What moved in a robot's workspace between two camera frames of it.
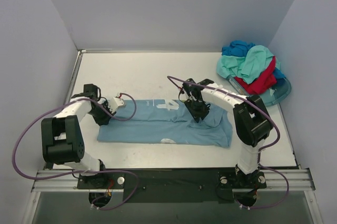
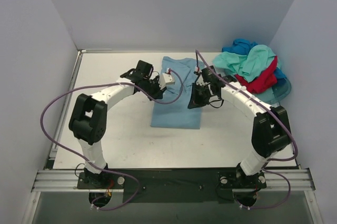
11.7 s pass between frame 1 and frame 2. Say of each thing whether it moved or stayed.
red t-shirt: stayed
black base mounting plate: stayed
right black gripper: moved
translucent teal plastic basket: stayed
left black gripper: moved
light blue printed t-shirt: moved
